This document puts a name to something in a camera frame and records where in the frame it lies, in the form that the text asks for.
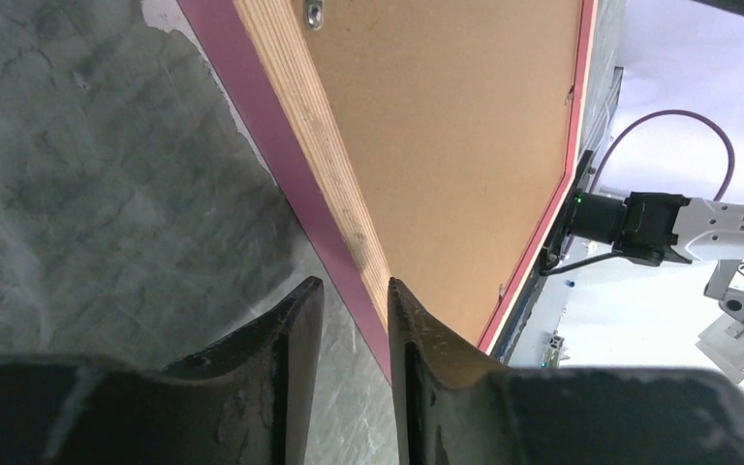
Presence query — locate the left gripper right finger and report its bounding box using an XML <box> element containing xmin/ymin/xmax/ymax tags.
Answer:
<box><xmin>387</xmin><ymin>278</ymin><xmax>744</xmax><ymax>464</ymax></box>

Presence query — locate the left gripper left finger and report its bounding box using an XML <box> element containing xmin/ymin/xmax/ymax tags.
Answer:
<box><xmin>0</xmin><ymin>276</ymin><xmax>325</xmax><ymax>464</ymax></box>

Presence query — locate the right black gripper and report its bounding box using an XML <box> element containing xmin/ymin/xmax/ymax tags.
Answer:
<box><xmin>539</xmin><ymin>150</ymin><xmax>595</xmax><ymax>270</ymax></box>

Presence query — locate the pink wooden picture frame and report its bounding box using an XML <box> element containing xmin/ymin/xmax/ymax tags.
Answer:
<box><xmin>180</xmin><ymin>1</ymin><xmax>598</xmax><ymax>371</ymax></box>

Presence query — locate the brown backing board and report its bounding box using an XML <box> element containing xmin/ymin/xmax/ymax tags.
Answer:
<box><xmin>303</xmin><ymin>1</ymin><xmax>596</xmax><ymax>347</ymax></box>

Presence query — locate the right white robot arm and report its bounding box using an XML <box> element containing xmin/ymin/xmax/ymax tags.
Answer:
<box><xmin>538</xmin><ymin>150</ymin><xmax>744</xmax><ymax>274</ymax></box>

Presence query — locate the grey camera stand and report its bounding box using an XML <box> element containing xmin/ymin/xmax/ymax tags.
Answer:
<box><xmin>696</xmin><ymin>260</ymin><xmax>744</xmax><ymax>385</ymax></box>

